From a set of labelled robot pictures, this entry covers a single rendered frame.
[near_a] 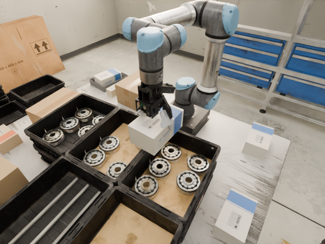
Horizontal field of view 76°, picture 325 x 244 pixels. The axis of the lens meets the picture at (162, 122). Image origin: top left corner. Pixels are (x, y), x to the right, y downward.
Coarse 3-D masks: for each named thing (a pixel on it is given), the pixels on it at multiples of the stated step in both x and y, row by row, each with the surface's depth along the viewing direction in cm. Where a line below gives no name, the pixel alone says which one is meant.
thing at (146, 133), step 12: (180, 108) 84; (144, 120) 78; (156, 120) 78; (180, 120) 85; (132, 132) 77; (144, 132) 73; (156, 132) 73; (168, 132) 79; (144, 144) 77; (156, 144) 75
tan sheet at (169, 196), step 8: (160, 152) 106; (184, 152) 106; (192, 152) 106; (184, 160) 102; (208, 160) 102; (160, 168) 99; (176, 168) 99; (184, 168) 99; (176, 176) 95; (200, 176) 95; (160, 184) 92; (168, 184) 92; (176, 184) 92; (160, 192) 89; (168, 192) 89; (176, 192) 89; (160, 200) 87; (168, 200) 87; (176, 200) 87; (184, 200) 87; (168, 208) 84; (176, 208) 84; (184, 208) 84
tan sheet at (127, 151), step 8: (120, 128) 119; (120, 136) 115; (128, 136) 115; (120, 144) 110; (128, 144) 110; (120, 152) 106; (128, 152) 106; (136, 152) 106; (112, 160) 102; (120, 160) 102; (128, 160) 102; (104, 168) 99
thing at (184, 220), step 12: (180, 132) 103; (216, 144) 97; (216, 156) 91; (132, 168) 86; (120, 180) 82; (204, 180) 82; (132, 192) 78; (156, 204) 75; (192, 204) 75; (180, 216) 72
